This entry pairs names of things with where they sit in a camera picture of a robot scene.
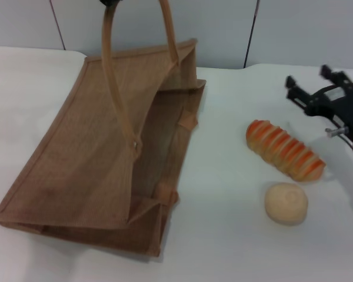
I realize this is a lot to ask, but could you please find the orange striped bread loaf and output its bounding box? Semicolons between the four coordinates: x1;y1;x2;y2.
245;119;327;182

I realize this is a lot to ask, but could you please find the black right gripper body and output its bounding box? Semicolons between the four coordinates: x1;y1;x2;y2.
305;84;353;139

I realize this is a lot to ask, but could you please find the round beige egg yolk pastry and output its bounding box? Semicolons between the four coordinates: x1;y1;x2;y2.
264;182;309;226

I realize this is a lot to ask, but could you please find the brown jute tote bag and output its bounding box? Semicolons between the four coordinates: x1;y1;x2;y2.
0;0;207;257

